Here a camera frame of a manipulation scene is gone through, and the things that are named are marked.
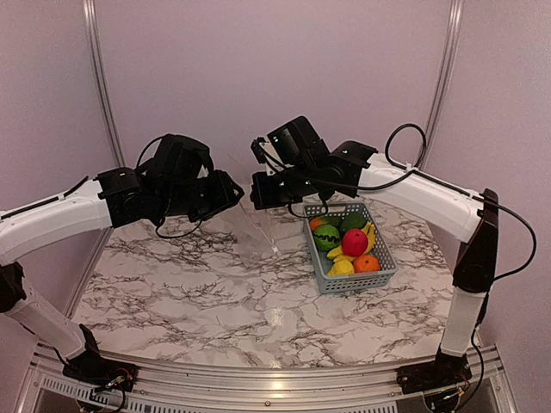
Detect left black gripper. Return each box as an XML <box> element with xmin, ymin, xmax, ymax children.
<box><xmin>157</xmin><ymin>169</ymin><xmax>245</xmax><ymax>223</ymax></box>

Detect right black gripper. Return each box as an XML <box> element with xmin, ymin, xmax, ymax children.
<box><xmin>250</xmin><ymin>162</ymin><xmax>319</xmax><ymax>209</ymax></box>

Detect clear zip top bag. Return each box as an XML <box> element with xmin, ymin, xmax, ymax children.
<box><xmin>222</xmin><ymin>152</ymin><xmax>280</xmax><ymax>262</ymax></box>

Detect green toy watermelon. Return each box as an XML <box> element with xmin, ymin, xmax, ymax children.
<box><xmin>313</xmin><ymin>224</ymin><xmax>341</xmax><ymax>252</ymax></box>

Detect red toy apple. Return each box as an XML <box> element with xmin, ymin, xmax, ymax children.
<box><xmin>341</xmin><ymin>229</ymin><xmax>368</xmax><ymax>257</ymax></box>

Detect yellow toy lemon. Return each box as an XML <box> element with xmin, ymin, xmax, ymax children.
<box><xmin>326</xmin><ymin>255</ymin><xmax>355</xmax><ymax>277</ymax></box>

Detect orange toy orange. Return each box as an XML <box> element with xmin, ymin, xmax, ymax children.
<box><xmin>353</xmin><ymin>255</ymin><xmax>381</xmax><ymax>274</ymax></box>

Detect grey plastic basket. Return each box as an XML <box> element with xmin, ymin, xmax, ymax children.
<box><xmin>303</xmin><ymin>203</ymin><xmax>397</xmax><ymax>294</ymax></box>

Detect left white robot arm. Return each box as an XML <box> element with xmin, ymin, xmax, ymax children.
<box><xmin>1</xmin><ymin>134</ymin><xmax>244</xmax><ymax>383</ymax></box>

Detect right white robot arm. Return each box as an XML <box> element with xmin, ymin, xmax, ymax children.
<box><xmin>251</xmin><ymin>116</ymin><xmax>498</xmax><ymax>385</ymax></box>

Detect orange green toy mango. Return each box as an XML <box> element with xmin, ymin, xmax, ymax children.
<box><xmin>309</xmin><ymin>216</ymin><xmax>342</xmax><ymax>231</ymax></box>

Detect dark green toy avocado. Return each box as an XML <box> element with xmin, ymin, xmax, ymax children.
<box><xmin>339</xmin><ymin>212</ymin><xmax>368</xmax><ymax>235</ymax></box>

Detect yellow toy banana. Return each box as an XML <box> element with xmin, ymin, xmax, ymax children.
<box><xmin>326</xmin><ymin>223</ymin><xmax>375</xmax><ymax>262</ymax></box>

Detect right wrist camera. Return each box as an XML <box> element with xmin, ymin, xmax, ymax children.
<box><xmin>251</xmin><ymin>137</ymin><xmax>282</xmax><ymax>176</ymax></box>

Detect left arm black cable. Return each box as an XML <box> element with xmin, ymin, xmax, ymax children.
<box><xmin>135</xmin><ymin>135</ymin><xmax>203</xmax><ymax>240</ymax></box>

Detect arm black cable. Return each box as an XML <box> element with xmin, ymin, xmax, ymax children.
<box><xmin>135</xmin><ymin>135</ymin><xmax>203</xmax><ymax>240</ymax></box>
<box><xmin>288</xmin><ymin>123</ymin><xmax>537</xmax><ymax>285</ymax></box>

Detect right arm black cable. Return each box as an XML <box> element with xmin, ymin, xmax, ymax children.
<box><xmin>288</xmin><ymin>123</ymin><xmax>537</xmax><ymax>285</ymax></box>

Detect front aluminium rail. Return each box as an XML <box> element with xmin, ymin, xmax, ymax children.
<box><xmin>25</xmin><ymin>343</ymin><xmax>505</xmax><ymax>413</ymax></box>

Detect left aluminium frame post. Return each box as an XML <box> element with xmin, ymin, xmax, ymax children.
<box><xmin>82</xmin><ymin>0</ymin><xmax>126</xmax><ymax>167</ymax></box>

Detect aluminium frame post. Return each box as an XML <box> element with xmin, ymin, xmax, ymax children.
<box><xmin>82</xmin><ymin>0</ymin><xmax>126</xmax><ymax>167</ymax></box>
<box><xmin>419</xmin><ymin>0</ymin><xmax>465</xmax><ymax>169</ymax></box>

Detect right aluminium frame post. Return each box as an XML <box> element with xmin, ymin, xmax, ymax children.
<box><xmin>419</xmin><ymin>0</ymin><xmax>465</xmax><ymax>169</ymax></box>

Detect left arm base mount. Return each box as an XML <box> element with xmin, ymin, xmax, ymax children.
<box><xmin>63</xmin><ymin>359</ymin><xmax>138</xmax><ymax>392</ymax></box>

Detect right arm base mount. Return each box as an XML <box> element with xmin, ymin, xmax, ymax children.
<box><xmin>396</xmin><ymin>359</ymin><xmax>472</xmax><ymax>394</ymax></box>

